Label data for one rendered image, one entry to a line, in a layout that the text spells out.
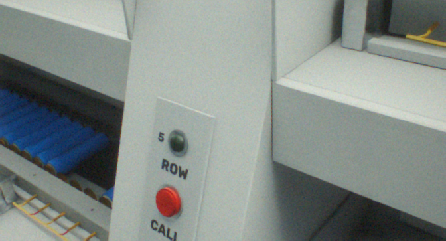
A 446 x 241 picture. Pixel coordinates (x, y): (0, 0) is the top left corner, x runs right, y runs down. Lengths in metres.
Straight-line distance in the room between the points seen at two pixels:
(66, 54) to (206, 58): 0.13
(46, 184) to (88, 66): 0.16
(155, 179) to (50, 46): 0.13
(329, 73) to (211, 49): 0.06
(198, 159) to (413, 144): 0.11
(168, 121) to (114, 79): 0.06
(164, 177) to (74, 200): 0.17
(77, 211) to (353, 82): 0.27
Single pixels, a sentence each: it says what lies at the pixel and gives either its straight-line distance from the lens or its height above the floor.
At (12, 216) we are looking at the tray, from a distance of 0.48.
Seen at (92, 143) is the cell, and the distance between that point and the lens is 0.51.
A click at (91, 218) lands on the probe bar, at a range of 0.41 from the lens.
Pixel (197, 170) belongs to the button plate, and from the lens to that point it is 0.25.
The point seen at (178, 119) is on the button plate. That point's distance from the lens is 0.26.
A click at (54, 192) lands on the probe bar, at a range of 0.45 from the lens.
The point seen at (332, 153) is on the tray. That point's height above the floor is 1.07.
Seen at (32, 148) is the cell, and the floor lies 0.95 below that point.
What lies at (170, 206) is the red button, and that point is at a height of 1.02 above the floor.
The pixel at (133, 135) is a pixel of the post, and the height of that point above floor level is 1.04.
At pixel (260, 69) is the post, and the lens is 0.23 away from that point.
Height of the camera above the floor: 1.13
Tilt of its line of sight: 14 degrees down
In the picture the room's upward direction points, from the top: 10 degrees clockwise
